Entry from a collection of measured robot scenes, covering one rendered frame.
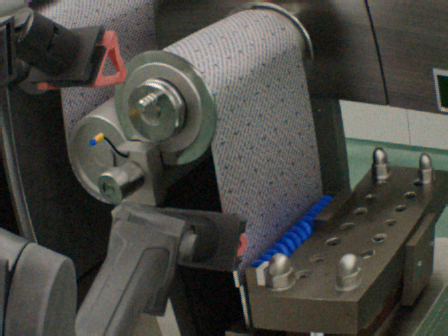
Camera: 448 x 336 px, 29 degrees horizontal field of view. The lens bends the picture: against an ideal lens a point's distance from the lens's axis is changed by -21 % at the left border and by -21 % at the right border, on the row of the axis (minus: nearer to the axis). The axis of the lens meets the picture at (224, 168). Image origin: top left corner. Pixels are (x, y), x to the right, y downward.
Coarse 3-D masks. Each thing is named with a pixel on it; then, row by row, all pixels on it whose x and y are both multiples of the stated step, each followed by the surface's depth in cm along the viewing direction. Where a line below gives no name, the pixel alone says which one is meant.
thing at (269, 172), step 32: (288, 96) 136; (256, 128) 129; (288, 128) 136; (224, 160) 124; (256, 160) 130; (288, 160) 137; (224, 192) 124; (256, 192) 130; (288, 192) 137; (320, 192) 145; (256, 224) 131; (288, 224) 138; (256, 256) 132
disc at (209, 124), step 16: (128, 64) 123; (144, 64) 122; (176, 64) 119; (192, 64) 119; (192, 80) 119; (208, 96) 119; (208, 112) 120; (128, 128) 127; (208, 128) 121; (192, 144) 123; (208, 144) 122; (176, 160) 125; (192, 160) 124
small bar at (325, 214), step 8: (344, 192) 142; (352, 192) 141; (336, 200) 140; (344, 200) 139; (352, 200) 141; (328, 208) 138; (336, 208) 137; (344, 208) 139; (320, 216) 136; (328, 216) 136; (336, 216) 137; (320, 224) 136; (328, 224) 135
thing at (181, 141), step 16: (160, 64) 120; (128, 80) 124; (144, 80) 123; (176, 80) 120; (128, 96) 125; (192, 96) 120; (192, 112) 121; (192, 128) 122; (160, 144) 125; (176, 144) 124
